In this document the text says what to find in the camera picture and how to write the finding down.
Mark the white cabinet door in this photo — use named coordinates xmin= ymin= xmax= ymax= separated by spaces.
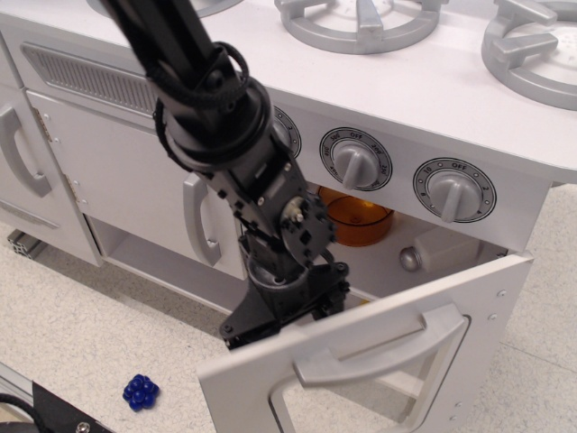
xmin=1 ymin=85 xmax=102 ymax=265
xmin=27 ymin=91 xmax=245 ymax=279

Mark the blue toy grape bunch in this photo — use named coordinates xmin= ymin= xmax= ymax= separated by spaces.
xmin=122 ymin=373 xmax=160 ymax=412

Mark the black base cable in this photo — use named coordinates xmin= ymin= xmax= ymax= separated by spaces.
xmin=0 ymin=391 xmax=40 ymax=433

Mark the silver oven door handle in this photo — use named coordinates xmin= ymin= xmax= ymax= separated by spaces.
xmin=294 ymin=304 xmax=466 ymax=388

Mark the white left cabinet door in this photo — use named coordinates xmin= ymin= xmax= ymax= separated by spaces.
xmin=1 ymin=85 xmax=102 ymax=265

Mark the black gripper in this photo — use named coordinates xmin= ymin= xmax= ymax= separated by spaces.
xmin=219 ymin=262 xmax=350 ymax=350

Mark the white toy salt shaker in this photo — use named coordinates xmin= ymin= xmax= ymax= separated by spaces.
xmin=399 ymin=227 xmax=481 ymax=272

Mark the right silver stove burner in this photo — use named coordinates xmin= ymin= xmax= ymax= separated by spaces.
xmin=481 ymin=1 xmax=576 ymax=111

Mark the middle grey stove knob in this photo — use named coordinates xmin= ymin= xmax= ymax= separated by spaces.
xmin=319 ymin=127 xmax=393 ymax=191

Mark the left grey stove knob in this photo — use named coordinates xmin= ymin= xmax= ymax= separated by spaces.
xmin=273 ymin=106 xmax=302 ymax=159

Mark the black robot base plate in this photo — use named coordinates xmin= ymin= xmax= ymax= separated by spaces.
xmin=32 ymin=382 xmax=112 ymax=433

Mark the silver vent grille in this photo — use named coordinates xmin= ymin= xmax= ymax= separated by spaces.
xmin=21 ymin=43 xmax=157 ymax=115

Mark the aluminium frame rail left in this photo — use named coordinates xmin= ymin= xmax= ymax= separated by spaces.
xmin=7 ymin=230 xmax=47 ymax=260

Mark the right grey stove knob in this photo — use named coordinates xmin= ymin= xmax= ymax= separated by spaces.
xmin=413 ymin=158 xmax=497 ymax=224

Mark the white toy oven door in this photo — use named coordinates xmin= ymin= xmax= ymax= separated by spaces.
xmin=197 ymin=253 xmax=533 ymax=432

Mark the grey stove knob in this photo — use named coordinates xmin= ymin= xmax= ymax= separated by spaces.
xmin=319 ymin=127 xmax=393 ymax=191
xmin=273 ymin=106 xmax=302 ymax=159
xmin=413 ymin=158 xmax=497 ymax=224

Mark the silver cabinet door handle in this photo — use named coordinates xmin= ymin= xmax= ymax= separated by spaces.
xmin=182 ymin=174 xmax=221 ymax=266

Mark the middle silver stove burner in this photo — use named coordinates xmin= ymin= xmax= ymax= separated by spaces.
xmin=274 ymin=1 xmax=446 ymax=55

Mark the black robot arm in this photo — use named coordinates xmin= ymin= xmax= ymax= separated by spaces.
xmin=104 ymin=1 xmax=349 ymax=349

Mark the white toy kitchen unit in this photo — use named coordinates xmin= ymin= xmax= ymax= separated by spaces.
xmin=1 ymin=1 xmax=576 ymax=432

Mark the silver left door handle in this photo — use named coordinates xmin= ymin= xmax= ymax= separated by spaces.
xmin=1 ymin=106 xmax=51 ymax=198

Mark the orange transparent toy cup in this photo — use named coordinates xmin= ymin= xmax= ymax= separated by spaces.
xmin=317 ymin=187 xmax=394 ymax=247

